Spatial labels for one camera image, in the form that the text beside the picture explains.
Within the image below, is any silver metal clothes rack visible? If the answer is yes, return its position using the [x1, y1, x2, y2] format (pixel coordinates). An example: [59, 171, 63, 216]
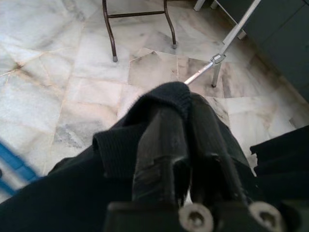
[183, 0, 263, 88]

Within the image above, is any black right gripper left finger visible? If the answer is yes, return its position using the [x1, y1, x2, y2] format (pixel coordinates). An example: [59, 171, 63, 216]
[133, 106, 192, 206]

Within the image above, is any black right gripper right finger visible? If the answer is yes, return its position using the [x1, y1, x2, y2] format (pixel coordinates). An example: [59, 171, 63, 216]
[189, 94, 257, 206]

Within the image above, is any plain black garment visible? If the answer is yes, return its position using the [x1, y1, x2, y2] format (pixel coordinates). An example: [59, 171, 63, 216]
[0, 81, 309, 232]

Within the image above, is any marble table red edge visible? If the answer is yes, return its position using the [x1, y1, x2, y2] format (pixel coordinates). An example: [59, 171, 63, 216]
[102, 0, 178, 63]

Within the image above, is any black TV console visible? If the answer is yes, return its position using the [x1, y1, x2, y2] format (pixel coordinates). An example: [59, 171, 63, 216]
[194, 0, 309, 105]

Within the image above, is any blue plastic hanger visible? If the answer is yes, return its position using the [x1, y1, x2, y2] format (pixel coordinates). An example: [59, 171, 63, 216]
[0, 141, 40, 199]

